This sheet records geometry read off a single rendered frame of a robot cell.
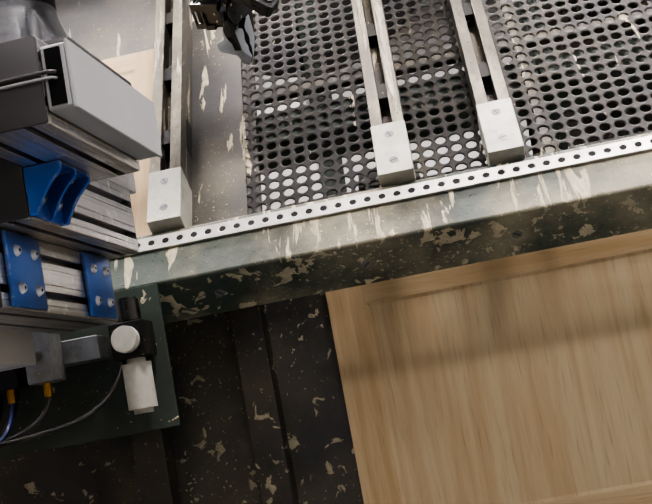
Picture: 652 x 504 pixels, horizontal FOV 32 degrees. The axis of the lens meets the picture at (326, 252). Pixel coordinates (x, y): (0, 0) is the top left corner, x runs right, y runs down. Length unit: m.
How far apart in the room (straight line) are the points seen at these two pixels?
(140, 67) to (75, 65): 1.27
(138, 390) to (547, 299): 0.76
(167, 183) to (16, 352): 0.64
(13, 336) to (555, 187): 0.90
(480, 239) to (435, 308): 0.25
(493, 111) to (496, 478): 0.66
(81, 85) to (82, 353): 0.83
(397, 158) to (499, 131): 0.18
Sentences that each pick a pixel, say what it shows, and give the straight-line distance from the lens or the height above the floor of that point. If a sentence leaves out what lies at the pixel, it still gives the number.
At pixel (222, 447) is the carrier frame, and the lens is 2.15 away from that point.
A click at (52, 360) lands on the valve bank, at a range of 1.85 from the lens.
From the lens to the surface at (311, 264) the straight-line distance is 1.87.
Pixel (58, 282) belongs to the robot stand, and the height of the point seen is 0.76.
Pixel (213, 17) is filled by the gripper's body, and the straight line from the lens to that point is 2.14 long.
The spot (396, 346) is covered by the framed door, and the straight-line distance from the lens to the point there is 2.08.
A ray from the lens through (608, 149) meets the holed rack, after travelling 1.92.
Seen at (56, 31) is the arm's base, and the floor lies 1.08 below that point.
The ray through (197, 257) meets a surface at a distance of 1.91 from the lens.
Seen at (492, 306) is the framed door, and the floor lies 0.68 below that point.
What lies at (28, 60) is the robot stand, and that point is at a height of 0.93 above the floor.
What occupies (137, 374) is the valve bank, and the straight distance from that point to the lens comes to 1.84.
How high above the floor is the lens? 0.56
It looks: 8 degrees up
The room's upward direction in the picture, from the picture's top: 10 degrees counter-clockwise
